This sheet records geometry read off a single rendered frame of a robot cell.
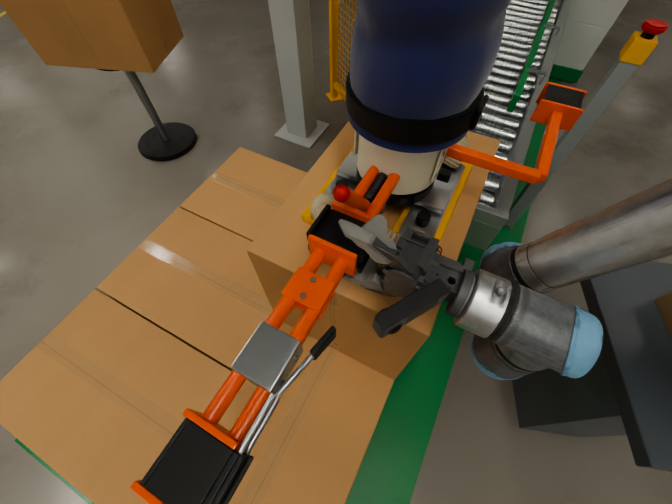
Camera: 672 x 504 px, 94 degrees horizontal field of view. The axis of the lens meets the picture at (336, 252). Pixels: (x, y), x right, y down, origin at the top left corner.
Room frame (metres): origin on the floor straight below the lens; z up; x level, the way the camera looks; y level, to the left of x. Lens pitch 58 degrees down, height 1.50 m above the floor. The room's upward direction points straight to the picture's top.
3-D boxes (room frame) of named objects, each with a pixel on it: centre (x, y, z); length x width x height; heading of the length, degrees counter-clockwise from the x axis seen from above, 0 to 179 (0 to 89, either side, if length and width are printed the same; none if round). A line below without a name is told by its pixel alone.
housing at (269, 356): (0.10, 0.09, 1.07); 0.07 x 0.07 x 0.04; 62
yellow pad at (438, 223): (0.47, -0.21, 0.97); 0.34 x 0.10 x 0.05; 152
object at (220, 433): (-0.01, 0.16, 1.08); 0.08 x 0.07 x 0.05; 152
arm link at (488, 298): (0.18, -0.21, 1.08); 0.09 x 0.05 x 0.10; 152
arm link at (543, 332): (0.14, -0.28, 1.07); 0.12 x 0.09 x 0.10; 62
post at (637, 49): (1.15, -1.02, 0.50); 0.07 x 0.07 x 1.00; 62
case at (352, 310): (0.53, -0.13, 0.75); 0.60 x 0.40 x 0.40; 153
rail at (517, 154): (1.76, -1.14, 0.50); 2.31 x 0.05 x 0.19; 152
